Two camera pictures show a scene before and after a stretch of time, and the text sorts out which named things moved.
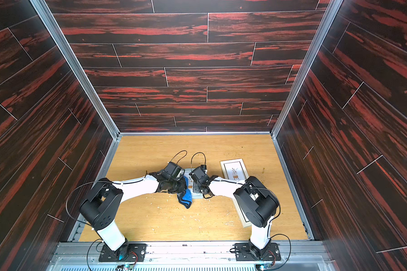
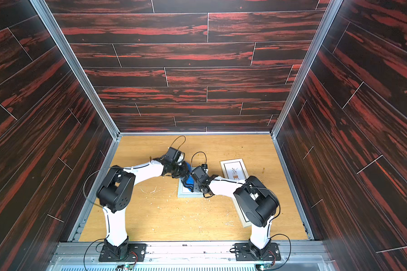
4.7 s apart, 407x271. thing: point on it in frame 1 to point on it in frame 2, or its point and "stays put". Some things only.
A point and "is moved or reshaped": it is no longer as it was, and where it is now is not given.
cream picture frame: x=245 y=223 stays put
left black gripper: x=182 y=188 to x=184 y=172
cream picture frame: x=234 y=169 stays put
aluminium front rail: x=190 y=256 stays put
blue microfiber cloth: x=185 y=198 is moved or reshaped
